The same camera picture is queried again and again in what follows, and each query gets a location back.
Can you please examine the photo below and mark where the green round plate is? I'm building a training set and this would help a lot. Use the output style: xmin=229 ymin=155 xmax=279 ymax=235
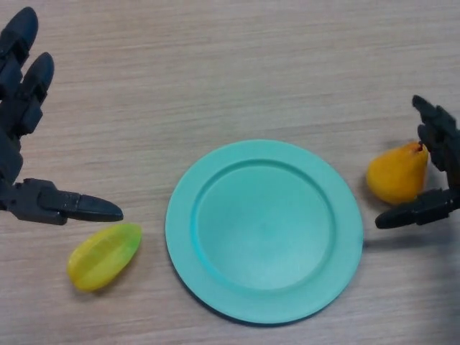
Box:
xmin=165 ymin=139 xmax=364 ymax=327

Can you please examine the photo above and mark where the yellow green starfruit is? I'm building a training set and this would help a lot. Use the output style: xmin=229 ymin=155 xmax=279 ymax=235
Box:
xmin=67 ymin=223 xmax=143 ymax=293

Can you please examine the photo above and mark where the yellow orange pear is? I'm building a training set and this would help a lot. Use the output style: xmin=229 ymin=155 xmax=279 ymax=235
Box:
xmin=366 ymin=141 xmax=430 ymax=206

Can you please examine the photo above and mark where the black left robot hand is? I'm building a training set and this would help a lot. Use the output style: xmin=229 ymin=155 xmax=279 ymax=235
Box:
xmin=0 ymin=6 xmax=124 ymax=226

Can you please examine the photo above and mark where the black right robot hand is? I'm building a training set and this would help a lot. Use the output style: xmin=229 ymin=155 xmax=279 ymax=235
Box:
xmin=374 ymin=94 xmax=460 ymax=230

